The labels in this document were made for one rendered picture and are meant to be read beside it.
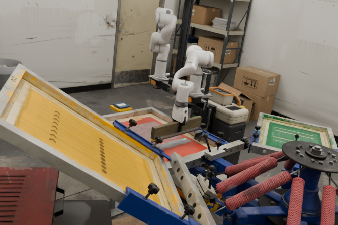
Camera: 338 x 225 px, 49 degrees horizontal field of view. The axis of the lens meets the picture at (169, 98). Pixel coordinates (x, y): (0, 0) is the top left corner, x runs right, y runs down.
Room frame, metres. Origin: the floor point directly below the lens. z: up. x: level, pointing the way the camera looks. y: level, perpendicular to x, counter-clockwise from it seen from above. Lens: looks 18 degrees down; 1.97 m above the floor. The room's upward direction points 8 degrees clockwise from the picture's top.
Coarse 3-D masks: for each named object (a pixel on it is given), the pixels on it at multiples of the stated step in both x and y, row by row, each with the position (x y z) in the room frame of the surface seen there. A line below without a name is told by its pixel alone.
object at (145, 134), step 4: (124, 124) 2.41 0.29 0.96; (128, 124) 2.42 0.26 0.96; (132, 128) 2.36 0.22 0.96; (136, 128) 2.37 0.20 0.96; (140, 128) 2.38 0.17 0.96; (136, 132) 2.30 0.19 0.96; (140, 132) 2.31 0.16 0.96; (144, 132) 2.32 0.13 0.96; (144, 136) 2.25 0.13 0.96; (148, 136) 2.26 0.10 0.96; (148, 140) 2.20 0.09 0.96; (168, 148) 2.12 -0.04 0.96; (172, 148) 2.13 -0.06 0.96; (164, 152) 2.06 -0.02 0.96; (168, 152) 2.07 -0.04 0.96; (172, 152) 2.07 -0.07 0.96; (176, 152) 2.08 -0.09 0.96; (180, 152) 2.09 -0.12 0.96; (164, 160) 1.95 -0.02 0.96
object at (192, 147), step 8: (144, 120) 2.54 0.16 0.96; (152, 120) 2.56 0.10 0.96; (144, 128) 2.39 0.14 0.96; (176, 136) 2.32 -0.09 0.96; (184, 136) 2.34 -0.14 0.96; (184, 144) 2.21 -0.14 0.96; (192, 144) 2.23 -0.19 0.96; (200, 144) 2.25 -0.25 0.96; (184, 152) 2.09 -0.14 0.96; (192, 152) 2.11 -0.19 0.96
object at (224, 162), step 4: (208, 160) 1.90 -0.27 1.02; (216, 160) 1.87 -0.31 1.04; (220, 160) 1.88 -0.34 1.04; (224, 160) 1.89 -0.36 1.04; (208, 164) 1.90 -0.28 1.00; (212, 164) 1.88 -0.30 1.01; (220, 164) 1.84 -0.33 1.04; (224, 164) 1.84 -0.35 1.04; (228, 164) 1.84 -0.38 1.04; (232, 164) 1.85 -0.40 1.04; (220, 168) 1.84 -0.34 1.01; (224, 168) 1.82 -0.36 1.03
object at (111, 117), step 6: (144, 108) 2.69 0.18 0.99; (150, 108) 2.71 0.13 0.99; (114, 114) 2.49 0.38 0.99; (120, 114) 2.50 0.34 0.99; (126, 114) 2.54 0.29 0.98; (132, 114) 2.58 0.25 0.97; (138, 114) 2.62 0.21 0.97; (144, 114) 2.66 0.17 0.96; (156, 114) 2.66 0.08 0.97; (162, 114) 2.62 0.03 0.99; (108, 120) 2.43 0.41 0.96; (168, 120) 2.56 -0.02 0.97; (192, 132) 2.39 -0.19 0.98; (210, 144) 2.26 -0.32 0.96; (186, 156) 1.97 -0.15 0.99
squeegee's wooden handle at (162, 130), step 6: (192, 120) 2.21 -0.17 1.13; (198, 120) 2.26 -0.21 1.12; (156, 126) 2.02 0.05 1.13; (162, 126) 2.04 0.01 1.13; (168, 126) 2.07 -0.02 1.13; (174, 126) 2.10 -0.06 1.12; (186, 126) 2.18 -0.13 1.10; (192, 126) 2.22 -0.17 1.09; (198, 126) 2.27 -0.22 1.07; (156, 132) 2.00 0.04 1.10; (162, 132) 2.04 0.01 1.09; (168, 132) 2.08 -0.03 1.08; (174, 132) 2.11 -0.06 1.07
